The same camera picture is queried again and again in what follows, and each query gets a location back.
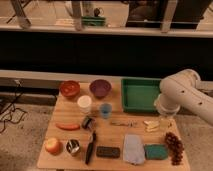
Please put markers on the tipped metal can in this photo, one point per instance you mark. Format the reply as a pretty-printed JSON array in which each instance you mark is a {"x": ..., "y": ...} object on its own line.
[{"x": 88, "y": 123}]

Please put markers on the red yellow apple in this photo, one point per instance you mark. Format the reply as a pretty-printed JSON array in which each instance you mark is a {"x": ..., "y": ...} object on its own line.
[{"x": 53, "y": 146}]

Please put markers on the black handled knife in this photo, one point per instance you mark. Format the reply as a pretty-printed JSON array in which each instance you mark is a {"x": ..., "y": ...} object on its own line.
[{"x": 90, "y": 147}]

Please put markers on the green box in background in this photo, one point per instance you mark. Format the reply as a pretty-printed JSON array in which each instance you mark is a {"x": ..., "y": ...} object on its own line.
[{"x": 93, "y": 21}]

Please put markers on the blue plastic cup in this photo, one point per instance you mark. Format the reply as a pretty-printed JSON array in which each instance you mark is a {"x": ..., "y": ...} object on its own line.
[{"x": 105, "y": 110}]

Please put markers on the metal fork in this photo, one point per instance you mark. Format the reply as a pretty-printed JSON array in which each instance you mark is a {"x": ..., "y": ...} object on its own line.
[{"x": 130, "y": 124}]

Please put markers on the bunch of dark grapes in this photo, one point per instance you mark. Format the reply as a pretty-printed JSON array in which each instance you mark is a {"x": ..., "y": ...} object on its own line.
[{"x": 175, "y": 146}]

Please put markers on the light blue towel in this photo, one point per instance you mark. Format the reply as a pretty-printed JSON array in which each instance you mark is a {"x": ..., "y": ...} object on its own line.
[{"x": 133, "y": 150}]

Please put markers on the green plastic tray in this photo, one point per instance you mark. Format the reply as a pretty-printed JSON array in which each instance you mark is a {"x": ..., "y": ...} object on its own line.
[{"x": 138, "y": 95}]

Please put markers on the yellow banana pieces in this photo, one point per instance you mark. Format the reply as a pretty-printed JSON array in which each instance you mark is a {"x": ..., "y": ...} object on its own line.
[{"x": 157, "y": 125}]

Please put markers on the purple bowl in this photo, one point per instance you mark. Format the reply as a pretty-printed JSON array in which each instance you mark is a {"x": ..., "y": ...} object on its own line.
[{"x": 100, "y": 88}]

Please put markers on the seated person in background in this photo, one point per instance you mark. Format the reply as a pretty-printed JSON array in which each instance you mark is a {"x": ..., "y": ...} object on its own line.
[{"x": 144, "y": 13}]

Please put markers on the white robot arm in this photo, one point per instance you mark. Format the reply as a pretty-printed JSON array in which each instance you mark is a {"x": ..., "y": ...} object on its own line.
[{"x": 180, "y": 90}]

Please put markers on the black sponge block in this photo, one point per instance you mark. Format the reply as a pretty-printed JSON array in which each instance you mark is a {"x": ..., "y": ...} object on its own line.
[{"x": 108, "y": 152}]

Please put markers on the red bowl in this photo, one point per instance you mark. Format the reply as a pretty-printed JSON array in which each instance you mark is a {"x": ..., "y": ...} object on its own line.
[{"x": 69, "y": 89}]

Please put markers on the upright metal can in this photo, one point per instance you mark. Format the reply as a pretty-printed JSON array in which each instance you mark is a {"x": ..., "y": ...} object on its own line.
[{"x": 73, "y": 147}]

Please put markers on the orange carrot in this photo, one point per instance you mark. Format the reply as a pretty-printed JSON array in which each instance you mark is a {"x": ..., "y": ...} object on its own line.
[{"x": 68, "y": 127}]

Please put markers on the green sponge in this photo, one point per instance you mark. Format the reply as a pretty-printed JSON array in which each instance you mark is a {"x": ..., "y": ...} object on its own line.
[{"x": 155, "y": 152}]

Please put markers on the white plastic cup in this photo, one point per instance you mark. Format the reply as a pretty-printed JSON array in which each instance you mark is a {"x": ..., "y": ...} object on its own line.
[{"x": 84, "y": 103}]

